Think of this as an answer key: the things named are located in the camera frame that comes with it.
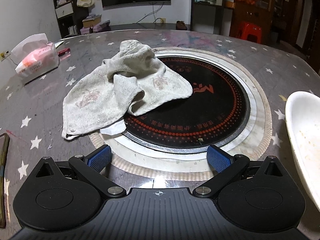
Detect glass display cabinet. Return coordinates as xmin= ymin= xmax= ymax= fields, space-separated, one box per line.
xmin=190 ymin=0 xmax=272 ymax=37

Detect dark shelf unit left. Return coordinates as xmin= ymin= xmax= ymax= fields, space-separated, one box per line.
xmin=53 ymin=0 xmax=88 ymax=38

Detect dirty white towel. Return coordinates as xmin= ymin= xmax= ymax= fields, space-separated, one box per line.
xmin=62 ymin=40 xmax=193 ymax=140

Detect phone at table edge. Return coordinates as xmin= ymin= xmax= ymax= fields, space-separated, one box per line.
xmin=0 ymin=133 xmax=10 ymax=229

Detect white ceramic bowl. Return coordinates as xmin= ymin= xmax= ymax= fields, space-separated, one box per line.
xmin=285 ymin=91 xmax=320 ymax=208

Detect grey star tablecloth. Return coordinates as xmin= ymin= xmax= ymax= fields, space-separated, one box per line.
xmin=1 ymin=29 xmax=319 ymax=239

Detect round black induction cooktop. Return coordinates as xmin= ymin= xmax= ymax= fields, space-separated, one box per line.
xmin=124 ymin=56 xmax=251 ymax=154

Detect pink tissue pack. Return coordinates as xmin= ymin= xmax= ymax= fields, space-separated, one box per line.
xmin=11 ymin=33 xmax=59 ymax=85

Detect stacked boxes by wall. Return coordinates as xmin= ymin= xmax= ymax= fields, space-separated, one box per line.
xmin=80 ymin=15 xmax=110 ymax=35

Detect red plastic stool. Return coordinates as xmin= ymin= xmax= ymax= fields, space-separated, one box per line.
xmin=236 ymin=21 xmax=262 ymax=44

